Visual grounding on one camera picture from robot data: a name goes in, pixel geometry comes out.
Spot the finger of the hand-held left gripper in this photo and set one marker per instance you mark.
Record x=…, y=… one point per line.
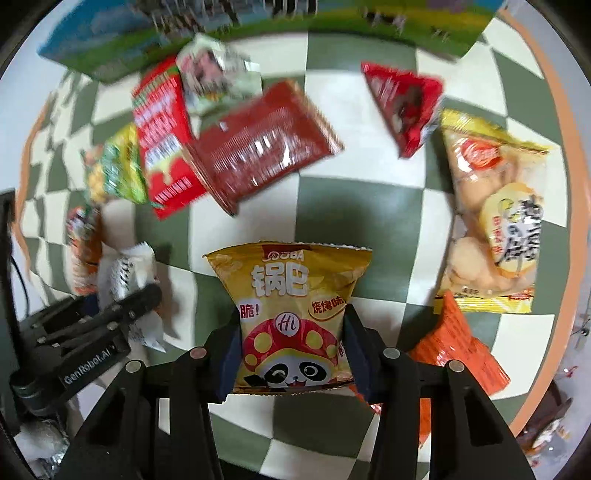
x=138, y=302
x=60, y=314

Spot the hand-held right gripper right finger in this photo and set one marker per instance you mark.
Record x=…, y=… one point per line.
x=356, y=362

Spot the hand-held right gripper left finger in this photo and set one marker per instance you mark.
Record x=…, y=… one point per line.
x=228, y=357

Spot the white barcode snack packet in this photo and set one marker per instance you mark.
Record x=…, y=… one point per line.
x=127, y=272

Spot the yellow panda print snack packet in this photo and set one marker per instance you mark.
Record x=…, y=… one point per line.
x=281, y=295

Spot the meadow print cardboard box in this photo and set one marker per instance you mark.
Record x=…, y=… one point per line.
x=115, y=46

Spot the small red snack packet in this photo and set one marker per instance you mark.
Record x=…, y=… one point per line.
x=406, y=106

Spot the orange patterned snack packet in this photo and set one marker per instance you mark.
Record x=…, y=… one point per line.
x=83, y=249

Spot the white crumpled wrapper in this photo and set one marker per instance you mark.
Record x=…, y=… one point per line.
x=39, y=438

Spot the green and yellow snack packet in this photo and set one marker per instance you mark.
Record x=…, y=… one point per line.
x=115, y=170

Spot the green white checkered mat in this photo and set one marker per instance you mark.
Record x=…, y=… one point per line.
x=351, y=207

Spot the red white-lettered snack packet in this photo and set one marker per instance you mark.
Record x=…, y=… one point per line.
x=161, y=138

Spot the dark brown object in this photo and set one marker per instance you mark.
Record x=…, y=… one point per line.
x=547, y=415

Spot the large dark red snack packet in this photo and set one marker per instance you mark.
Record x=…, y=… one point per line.
x=258, y=143

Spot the yellow rice cracker bag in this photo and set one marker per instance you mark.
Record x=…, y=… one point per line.
x=480, y=198

